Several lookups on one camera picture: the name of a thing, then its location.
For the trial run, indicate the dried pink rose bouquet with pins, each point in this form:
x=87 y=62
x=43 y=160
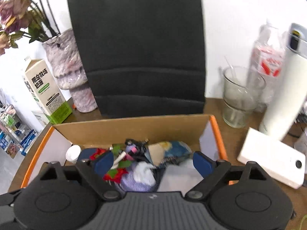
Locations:
x=21 y=12

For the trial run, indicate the red cardboard box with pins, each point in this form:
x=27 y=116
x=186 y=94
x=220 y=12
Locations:
x=134 y=129

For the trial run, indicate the metal storage shelf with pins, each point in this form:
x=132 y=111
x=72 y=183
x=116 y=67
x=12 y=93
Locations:
x=14 y=127

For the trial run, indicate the brown wooden desktop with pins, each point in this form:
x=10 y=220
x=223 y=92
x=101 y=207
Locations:
x=215 y=107

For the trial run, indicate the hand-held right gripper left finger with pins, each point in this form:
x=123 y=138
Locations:
x=104 y=164

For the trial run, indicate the clear glass cup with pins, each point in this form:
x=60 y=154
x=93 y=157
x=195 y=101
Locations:
x=239 y=98

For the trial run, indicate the clear water bottle red label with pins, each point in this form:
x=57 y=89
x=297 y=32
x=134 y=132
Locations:
x=267 y=60

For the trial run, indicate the white power bank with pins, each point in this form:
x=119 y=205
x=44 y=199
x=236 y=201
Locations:
x=271 y=158

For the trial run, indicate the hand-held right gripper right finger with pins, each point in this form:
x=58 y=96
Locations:
x=203 y=164

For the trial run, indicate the white and green milk carton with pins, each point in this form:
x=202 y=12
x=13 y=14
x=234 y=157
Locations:
x=45 y=91

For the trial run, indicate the red strawberry toy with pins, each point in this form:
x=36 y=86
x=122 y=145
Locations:
x=117 y=172

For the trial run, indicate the white tissue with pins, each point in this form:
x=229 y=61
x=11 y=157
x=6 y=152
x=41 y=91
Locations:
x=145 y=172

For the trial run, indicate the navy blue zip case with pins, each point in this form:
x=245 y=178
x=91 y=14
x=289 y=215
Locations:
x=86 y=154

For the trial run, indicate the pink hair clip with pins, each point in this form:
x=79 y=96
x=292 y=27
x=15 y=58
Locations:
x=132 y=152

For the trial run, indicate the black paper bag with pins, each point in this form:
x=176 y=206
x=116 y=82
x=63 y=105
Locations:
x=139 y=48

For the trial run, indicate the white plastic container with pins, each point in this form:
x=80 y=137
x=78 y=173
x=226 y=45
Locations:
x=179 y=177

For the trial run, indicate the white thermos bottle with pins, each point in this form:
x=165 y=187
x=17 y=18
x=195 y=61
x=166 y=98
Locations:
x=283 y=88

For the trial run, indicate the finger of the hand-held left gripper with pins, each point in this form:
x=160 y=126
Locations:
x=9 y=196

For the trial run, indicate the purple striped cloth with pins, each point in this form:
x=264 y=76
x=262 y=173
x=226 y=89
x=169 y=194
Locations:
x=134 y=184

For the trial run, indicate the pink marbled vase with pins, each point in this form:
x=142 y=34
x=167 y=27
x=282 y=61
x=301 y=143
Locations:
x=69 y=71

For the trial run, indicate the white paper cup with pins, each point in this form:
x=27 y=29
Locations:
x=73 y=153

